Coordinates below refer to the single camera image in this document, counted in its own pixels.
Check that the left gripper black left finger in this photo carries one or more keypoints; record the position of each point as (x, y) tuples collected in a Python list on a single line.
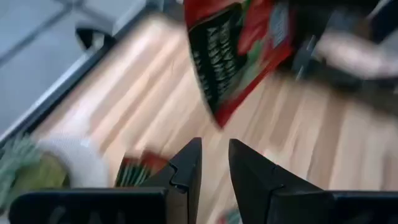
[(183, 186)]

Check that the succulent plant in black pot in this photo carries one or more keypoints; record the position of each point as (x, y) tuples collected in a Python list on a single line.
[(28, 177)]

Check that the white woven round mat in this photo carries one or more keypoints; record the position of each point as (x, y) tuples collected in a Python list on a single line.
[(84, 161)]

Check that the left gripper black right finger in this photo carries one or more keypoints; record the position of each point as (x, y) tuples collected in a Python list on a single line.
[(255, 186)]

